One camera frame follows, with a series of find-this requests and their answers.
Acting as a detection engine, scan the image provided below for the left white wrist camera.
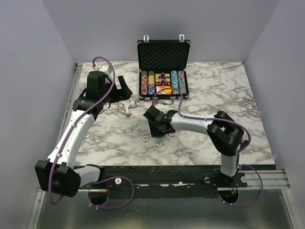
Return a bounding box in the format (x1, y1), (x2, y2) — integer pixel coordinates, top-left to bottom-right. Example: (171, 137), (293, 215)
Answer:
(95, 64), (113, 83)

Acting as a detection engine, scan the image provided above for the black poker chip case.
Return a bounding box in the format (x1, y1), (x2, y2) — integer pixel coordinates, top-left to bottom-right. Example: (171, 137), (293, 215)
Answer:
(137, 34), (191, 101)

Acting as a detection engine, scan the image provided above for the red playing card box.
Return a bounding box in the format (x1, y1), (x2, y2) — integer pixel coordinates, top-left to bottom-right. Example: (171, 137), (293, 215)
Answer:
(155, 86), (172, 95)

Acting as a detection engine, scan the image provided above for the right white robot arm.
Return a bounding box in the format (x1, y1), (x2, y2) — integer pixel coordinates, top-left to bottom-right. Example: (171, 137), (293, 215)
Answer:
(143, 105), (250, 187)

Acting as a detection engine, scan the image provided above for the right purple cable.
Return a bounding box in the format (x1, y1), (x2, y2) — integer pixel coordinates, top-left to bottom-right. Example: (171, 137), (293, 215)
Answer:
(152, 90), (264, 208)

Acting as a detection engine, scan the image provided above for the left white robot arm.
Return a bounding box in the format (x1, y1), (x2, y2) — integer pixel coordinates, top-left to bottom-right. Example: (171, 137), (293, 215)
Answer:
(35, 71), (132, 198)

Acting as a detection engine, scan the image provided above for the yellow dealer button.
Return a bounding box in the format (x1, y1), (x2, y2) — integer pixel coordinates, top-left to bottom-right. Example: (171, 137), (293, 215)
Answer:
(163, 88), (172, 94)

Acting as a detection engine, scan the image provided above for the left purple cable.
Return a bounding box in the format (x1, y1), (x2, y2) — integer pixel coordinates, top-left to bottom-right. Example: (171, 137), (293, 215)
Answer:
(48, 56), (135, 210)

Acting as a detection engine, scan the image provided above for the white plastic faucet part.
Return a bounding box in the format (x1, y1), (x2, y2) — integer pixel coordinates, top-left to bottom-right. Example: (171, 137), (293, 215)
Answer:
(122, 101), (137, 117)

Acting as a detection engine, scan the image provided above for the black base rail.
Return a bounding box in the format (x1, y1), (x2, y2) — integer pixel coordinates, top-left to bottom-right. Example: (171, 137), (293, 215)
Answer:
(80, 166), (247, 199)

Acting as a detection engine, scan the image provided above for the purple cable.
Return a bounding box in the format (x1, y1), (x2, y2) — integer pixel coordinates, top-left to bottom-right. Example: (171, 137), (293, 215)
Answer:
(152, 90), (264, 208)
(48, 56), (135, 210)

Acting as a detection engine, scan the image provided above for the white red chip bottom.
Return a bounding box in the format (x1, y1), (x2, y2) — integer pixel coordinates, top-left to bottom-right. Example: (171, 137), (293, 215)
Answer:
(156, 140), (163, 147)

